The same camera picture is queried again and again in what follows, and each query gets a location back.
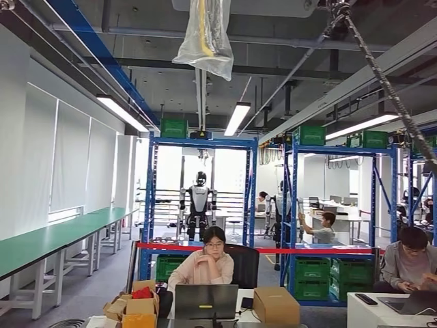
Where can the black hoist box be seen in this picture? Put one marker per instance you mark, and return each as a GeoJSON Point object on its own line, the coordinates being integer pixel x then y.
{"type": "Point", "coordinates": [201, 135]}

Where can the silver black humanoid robot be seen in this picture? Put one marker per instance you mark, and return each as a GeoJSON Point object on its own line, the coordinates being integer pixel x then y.
{"type": "Point", "coordinates": [278, 212]}
{"type": "Point", "coordinates": [407, 208]}
{"type": "Point", "coordinates": [198, 199]}

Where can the long ceiling light strip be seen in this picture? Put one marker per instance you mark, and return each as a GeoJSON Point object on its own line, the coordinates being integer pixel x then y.
{"type": "Point", "coordinates": [237, 118]}
{"type": "Point", "coordinates": [361, 126]}
{"type": "Point", "coordinates": [123, 113]}

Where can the person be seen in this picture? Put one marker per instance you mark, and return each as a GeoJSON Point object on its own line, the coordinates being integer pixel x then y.
{"type": "Point", "coordinates": [261, 201]}
{"type": "Point", "coordinates": [324, 233]}
{"type": "Point", "coordinates": [204, 267]}
{"type": "Point", "coordinates": [406, 267]}

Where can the green plastic crate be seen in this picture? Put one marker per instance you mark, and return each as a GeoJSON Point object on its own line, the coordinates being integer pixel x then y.
{"type": "Point", "coordinates": [173, 128]}
{"type": "Point", "coordinates": [373, 139]}
{"type": "Point", "coordinates": [169, 268]}
{"type": "Point", "coordinates": [352, 292]}
{"type": "Point", "coordinates": [312, 269]}
{"type": "Point", "coordinates": [353, 270]}
{"type": "Point", "coordinates": [310, 136]}
{"type": "Point", "coordinates": [312, 289]}

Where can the blue steel shelving rack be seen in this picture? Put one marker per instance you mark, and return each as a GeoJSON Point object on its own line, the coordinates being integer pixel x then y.
{"type": "Point", "coordinates": [293, 203]}
{"type": "Point", "coordinates": [411, 194]}
{"type": "Point", "coordinates": [147, 203]}

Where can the round metal parts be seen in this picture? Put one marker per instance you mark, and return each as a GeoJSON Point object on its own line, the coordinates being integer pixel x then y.
{"type": "Point", "coordinates": [164, 240]}

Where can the black office chair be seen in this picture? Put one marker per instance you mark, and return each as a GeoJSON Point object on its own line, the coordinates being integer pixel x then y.
{"type": "Point", "coordinates": [245, 269]}

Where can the clear plastic bag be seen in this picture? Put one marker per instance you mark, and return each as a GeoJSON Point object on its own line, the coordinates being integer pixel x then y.
{"type": "Point", "coordinates": [218, 45]}

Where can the red barrier tape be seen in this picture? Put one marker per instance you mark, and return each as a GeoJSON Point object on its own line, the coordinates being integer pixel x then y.
{"type": "Point", "coordinates": [290, 250]}

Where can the grey laptop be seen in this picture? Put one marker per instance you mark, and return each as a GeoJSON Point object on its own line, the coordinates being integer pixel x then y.
{"type": "Point", "coordinates": [410, 303]}
{"type": "Point", "coordinates": [204, 299]}

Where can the black smartphone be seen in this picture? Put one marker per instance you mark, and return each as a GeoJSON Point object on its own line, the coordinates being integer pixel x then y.
{"type": "Point", "coordinates": [247, 303]}
{"type": "Point", "coordinates": [366, 299]}

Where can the green top long table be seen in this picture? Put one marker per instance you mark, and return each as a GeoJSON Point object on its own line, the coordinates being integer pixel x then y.
{"type": "Point", "coordinates": [34, 246]}
{"type": "Point", "coordinates": [112, 215]}

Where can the white roller blind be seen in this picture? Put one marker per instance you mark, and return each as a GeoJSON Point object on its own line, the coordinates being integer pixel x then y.
{"type": "Point", "coordinates": [100, 167]}
{"type": "Point", "coordinates": [69, 158]}
{"type": "Point", "coordinates": [34, 158]}

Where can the small cardboard box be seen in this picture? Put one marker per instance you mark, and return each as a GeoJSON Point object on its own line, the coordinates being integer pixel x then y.
{"type": "Point", "coordinates": [276, 305]}

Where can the red cloth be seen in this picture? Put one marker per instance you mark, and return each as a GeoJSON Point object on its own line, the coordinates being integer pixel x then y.
{"type": "Point", "coordinates": [141, 293]}

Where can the ceiling air conditioner unit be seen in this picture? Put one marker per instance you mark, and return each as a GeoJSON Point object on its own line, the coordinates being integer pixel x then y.
{"type": "Point", "coordinates": [256, 7]}

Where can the stainless steel work table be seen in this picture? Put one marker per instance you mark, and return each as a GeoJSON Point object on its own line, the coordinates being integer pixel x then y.
{"type": "Point", "coordinates": [273, 326]}

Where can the blue overhead beam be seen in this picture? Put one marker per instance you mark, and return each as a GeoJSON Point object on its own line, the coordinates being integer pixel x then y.
{"type": "Point", "coordinates": [102, 59]}

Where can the open cardboard box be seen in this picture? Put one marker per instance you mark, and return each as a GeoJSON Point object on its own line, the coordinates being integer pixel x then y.
{"type": "Point", "coordinates": [112, 308]}

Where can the black ribbed round disc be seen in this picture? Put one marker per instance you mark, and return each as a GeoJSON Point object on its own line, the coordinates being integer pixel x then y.
{"type": "Point", "coordinates": [68, 324]}

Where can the grey overhead crane rail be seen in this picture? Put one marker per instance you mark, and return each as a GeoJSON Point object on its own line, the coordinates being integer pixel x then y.
{"type": "Point", "coordinates": [201, 99]}
{"type": "Point", "coordinates": [358, 86]}

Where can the black barrier post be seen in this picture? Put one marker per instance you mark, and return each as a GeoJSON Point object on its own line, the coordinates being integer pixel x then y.
{"type": "Point", "coordinates": [376, 267]}
{"type": "Point", "coordinates": [131, 267]}

